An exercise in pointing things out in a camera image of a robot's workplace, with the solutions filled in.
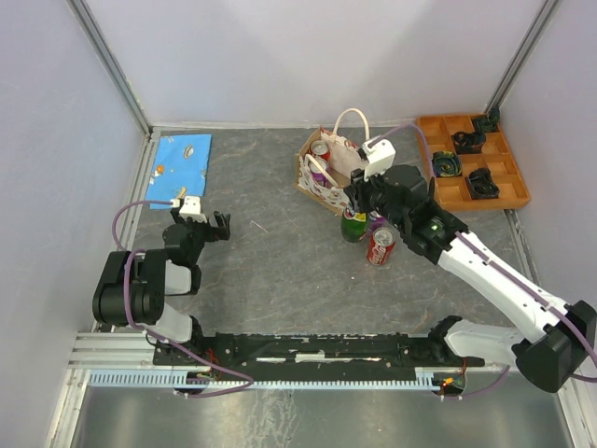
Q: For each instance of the burlap canvas tote bag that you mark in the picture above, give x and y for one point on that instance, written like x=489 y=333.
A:
x=343 y=159

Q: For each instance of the blue yellow rolled tie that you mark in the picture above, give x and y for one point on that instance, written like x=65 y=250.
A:
x=446 y=164

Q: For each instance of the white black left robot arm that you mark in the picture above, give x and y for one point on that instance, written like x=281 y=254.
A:
x=132 y=289

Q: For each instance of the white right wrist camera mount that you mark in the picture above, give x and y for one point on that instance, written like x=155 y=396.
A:
x=378 y=155

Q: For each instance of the aluminium frame rail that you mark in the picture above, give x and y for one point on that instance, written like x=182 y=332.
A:
x=117 y=351

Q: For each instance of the dark rolled tie corner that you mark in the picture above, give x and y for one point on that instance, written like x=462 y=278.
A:
x=489 y=122

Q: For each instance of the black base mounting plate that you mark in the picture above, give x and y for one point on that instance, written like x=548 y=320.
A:
x=328 y=358

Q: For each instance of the blue patterned cloth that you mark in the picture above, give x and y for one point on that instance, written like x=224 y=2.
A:
x=180 y=168

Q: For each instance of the red Coke can front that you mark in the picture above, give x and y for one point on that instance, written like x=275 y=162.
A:
x=381 y=244

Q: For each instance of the purple Fanta can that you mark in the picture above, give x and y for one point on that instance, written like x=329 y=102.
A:
x=318 y=169
x=375 y=221

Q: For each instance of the black rolled belt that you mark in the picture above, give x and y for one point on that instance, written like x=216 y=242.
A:
x=468 y=143

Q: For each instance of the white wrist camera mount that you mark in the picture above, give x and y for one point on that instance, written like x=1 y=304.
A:
x=378 y=155
x=191 y=208

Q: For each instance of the orange wooden divided tray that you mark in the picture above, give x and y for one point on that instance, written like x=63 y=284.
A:
x=453 y=192

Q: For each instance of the red Coke can back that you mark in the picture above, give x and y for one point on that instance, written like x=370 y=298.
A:
x=320 y=149

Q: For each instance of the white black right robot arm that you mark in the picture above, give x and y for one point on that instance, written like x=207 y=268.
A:
x=550 y=337

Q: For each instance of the black rolled tie front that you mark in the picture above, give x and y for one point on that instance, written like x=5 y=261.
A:
x=481 y=186

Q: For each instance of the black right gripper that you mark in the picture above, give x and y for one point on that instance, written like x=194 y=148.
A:
x=357 y=192

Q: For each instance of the red coke can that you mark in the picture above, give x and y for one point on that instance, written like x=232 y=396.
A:
x=320 y=149
x=381 y=244

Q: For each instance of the green glass Perrier bottle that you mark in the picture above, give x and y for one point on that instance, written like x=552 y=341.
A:
x=353 y=225

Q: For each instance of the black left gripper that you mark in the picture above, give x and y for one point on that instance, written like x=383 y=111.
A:
x=221 y=231

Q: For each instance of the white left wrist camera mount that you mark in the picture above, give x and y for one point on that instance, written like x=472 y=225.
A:
x=191 y=208

